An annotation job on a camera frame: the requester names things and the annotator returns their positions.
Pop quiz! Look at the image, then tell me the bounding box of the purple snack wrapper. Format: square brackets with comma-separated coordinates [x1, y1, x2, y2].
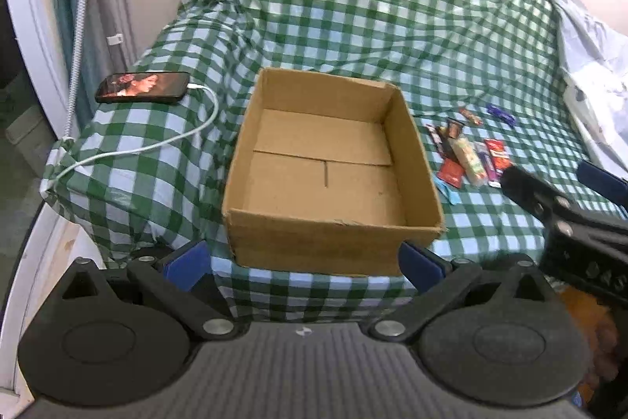
[486, 103, 517, 128]

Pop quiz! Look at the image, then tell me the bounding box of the light blue snack stick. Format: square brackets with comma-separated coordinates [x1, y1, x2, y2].
[433, 176, 461, 205]

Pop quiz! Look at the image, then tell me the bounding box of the orange object near floor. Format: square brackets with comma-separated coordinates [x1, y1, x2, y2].
[560, 286, 619, 405]

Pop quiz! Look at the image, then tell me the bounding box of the red spicy snack packet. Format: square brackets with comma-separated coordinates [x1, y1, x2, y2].
[484, 139, 512, 179]

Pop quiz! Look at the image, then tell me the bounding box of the clear rice puff snack pack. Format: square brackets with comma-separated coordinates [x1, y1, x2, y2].
[449, 136, 487, 186]

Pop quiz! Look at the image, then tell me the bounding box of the white purple sachet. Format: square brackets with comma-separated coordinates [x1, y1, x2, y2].
[475, 141, 496, 182]

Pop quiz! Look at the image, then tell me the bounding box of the red orange flat packet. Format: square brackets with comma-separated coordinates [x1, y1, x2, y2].
[438, 158, 465, 189]

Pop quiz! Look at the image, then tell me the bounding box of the small red orange candy bar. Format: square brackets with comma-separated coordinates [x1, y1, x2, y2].
[459, 107, 482, 126]

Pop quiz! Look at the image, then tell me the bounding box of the dark brown chocolate bar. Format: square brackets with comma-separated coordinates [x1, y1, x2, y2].
[436, 117, 465, 162]

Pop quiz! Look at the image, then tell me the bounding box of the white crumpled sheet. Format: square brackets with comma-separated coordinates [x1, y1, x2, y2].
[549, 0, 627, 97]

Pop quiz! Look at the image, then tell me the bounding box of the red white coffee stick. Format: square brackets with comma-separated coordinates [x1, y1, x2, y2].
[425, 123, 444, 156]

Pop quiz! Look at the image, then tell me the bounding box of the open cardboard box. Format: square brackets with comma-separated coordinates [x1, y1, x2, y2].
[221, 68, 445, 276]

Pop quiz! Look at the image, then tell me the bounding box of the black smartphone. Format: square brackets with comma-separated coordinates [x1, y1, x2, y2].
[95, 72, 190, 104]

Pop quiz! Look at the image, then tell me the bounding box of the grey curtain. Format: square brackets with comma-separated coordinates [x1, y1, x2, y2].
[54, 0, 137, 128]

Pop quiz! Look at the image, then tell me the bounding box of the white charging cable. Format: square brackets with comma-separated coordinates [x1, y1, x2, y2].
[53, 82, 219, 184]

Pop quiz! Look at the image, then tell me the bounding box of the white wall clip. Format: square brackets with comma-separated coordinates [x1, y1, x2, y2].
[106, 33, 124, 47]

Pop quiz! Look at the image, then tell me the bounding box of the white door frame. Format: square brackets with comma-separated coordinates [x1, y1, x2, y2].
[7, 0, 69, 137]

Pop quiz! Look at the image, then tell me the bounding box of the white braided cord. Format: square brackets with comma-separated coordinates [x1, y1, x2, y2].
[62, 0, 95, 141]

